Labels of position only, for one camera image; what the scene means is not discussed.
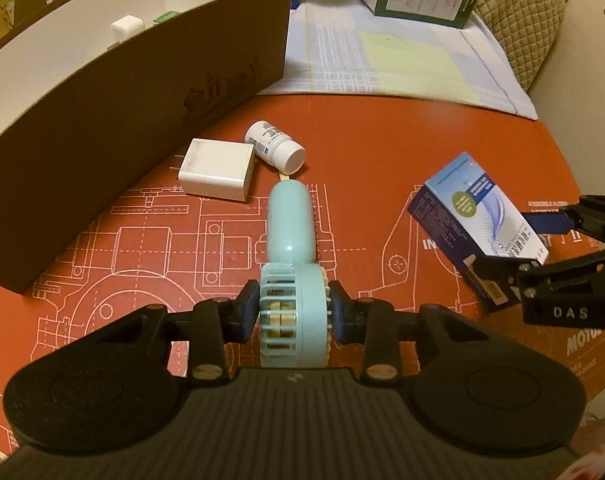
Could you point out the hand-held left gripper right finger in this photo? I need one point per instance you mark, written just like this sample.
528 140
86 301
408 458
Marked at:
336 310

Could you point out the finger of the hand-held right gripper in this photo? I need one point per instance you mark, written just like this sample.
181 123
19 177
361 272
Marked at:
492 266
547 221

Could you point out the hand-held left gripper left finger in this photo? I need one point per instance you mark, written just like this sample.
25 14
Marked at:
251 306

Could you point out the blue and white box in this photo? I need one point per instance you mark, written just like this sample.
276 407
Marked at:
475 230

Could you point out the mint handheld fan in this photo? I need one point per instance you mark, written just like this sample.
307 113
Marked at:
290 260

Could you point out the white wall charger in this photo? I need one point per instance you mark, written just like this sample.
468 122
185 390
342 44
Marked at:
216 170

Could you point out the brown box with white inside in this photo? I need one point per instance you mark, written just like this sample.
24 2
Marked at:
82 110

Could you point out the red printed mat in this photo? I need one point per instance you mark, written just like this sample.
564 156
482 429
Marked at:
382 170

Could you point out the white pill bottle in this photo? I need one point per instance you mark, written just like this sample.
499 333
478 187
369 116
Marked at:
275 144

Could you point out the beige quilted cushion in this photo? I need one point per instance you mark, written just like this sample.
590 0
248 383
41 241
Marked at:
520 20

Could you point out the plaid cloth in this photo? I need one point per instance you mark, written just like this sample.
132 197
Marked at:
397 55

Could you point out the small green item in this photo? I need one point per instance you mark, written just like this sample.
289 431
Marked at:
165 18

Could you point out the small white adapter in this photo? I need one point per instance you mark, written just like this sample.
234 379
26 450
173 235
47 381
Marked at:
127 30

